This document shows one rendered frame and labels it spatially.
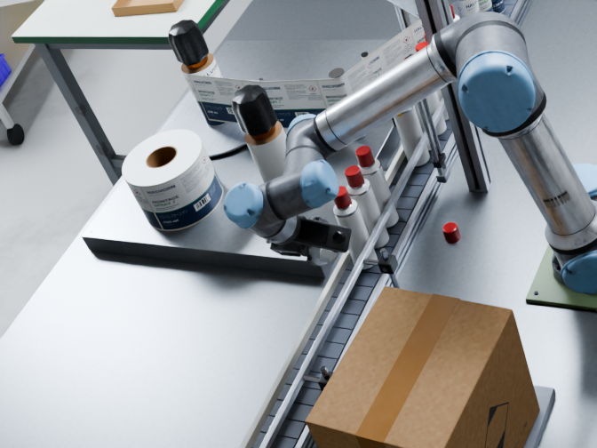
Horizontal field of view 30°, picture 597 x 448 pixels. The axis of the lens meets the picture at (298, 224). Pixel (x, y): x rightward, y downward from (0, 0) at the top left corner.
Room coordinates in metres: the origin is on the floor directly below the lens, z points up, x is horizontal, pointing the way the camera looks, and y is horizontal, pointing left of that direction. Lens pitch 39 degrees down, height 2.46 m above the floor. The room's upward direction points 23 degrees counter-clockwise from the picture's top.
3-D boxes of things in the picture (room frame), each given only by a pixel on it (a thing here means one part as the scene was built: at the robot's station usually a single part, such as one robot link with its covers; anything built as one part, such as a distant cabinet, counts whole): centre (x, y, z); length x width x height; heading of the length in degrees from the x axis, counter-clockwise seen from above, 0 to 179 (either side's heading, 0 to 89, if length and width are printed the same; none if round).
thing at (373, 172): (1.83, -0.18, 0.98); 0.05 x 0.05 x 0.20
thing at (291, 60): (2.32, -0.01, 0.86); 0.80 x 0.67 x 0.05; 140
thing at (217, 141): (2.45, 0.07, 0.89); 0.31 x 0.31 x 0.01
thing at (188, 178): (2.19, 0.23, 0.95); 0.20 x 0.20 x 0.14
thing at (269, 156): (2.06, -0.01, 1.03); 0.09 x 0.09 x 0.30
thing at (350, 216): (1.73, -0.10, 0.98); 0.05 x 0.05 x 0.20
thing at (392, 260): (1.64, -0.12, 0.91); 0.07 x 0.03 x 0.17; 50
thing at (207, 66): (2.45, 0.07, 1.04); 0.09 x 0.09 x 0.29
